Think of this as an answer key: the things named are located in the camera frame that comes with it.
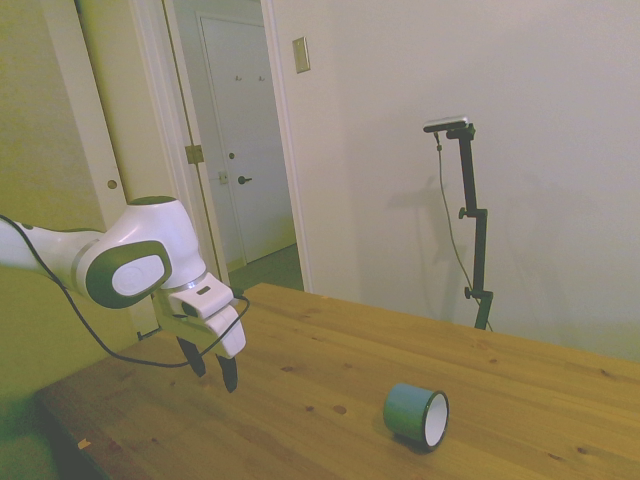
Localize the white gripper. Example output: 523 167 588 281
154 292 248 394

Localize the teal enamel mug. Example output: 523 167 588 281
383 382 451 454

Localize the white panel door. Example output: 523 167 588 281
198 13 297 267

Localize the white closet door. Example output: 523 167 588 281
42 0 151 236

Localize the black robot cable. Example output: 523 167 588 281
0 213 251 370

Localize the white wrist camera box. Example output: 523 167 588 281
168 278 237 320

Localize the thin camera cable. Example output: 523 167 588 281
433 131 494 332

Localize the beige wall switch plate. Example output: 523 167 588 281
291 36 311 75

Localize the grey exterior camera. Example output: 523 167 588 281
422 114 472 134

